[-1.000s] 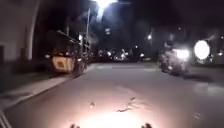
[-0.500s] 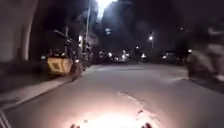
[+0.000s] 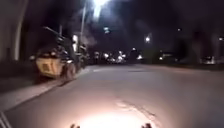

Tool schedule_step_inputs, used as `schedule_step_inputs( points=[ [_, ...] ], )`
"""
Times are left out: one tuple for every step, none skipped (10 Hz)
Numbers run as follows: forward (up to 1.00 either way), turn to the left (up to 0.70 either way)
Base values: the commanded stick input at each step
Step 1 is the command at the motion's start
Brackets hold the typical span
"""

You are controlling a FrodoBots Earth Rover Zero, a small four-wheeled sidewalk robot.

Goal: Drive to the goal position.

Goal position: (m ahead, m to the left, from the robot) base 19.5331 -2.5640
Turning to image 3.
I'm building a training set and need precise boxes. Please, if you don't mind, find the grey asphalt road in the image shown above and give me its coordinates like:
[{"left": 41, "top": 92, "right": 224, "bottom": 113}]
[{"left": 0, "top": 63, "right": 224, "bottom": 128}]

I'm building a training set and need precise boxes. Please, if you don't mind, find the street lamp pole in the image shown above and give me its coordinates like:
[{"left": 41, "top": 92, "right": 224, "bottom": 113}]
[{"left": 78, "top": 0, "right": 88, "bottom": 58}]

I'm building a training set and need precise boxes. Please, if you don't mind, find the yellow construction vehicle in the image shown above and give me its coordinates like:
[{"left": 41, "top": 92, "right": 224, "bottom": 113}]
[{"left": 29, "top": 26, "right": 88, "bottom": 84}]

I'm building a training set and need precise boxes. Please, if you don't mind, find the robot's own part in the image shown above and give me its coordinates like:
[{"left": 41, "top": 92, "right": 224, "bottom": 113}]
[
  {"left": 141, "top": 122, "right": 153, "bottom": 128},
  {"left": 69, "top": 123, "right": 81, "bottom": 128}
]

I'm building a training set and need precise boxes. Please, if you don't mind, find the pale pavement strip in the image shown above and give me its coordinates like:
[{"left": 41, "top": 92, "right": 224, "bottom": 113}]
[{"left": 0, "top": 66, "right": 96, "bottom": 113}]

